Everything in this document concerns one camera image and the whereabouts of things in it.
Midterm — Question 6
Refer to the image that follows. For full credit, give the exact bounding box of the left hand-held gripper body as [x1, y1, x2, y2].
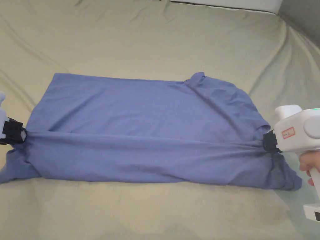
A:
[0, 91, 16, 146]

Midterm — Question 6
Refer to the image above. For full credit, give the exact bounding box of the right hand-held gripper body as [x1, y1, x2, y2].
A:
[268, 105, 320, 222]

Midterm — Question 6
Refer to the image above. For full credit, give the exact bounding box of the blue shirt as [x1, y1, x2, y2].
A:
[0, 72, 303, 192]

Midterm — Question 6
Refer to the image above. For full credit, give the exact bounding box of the person's right hand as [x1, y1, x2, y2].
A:
[298, 148, 320, 187]

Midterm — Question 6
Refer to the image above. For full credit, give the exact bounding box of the bed with beige sheet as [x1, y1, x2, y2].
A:
[0, 0, 320, 240]

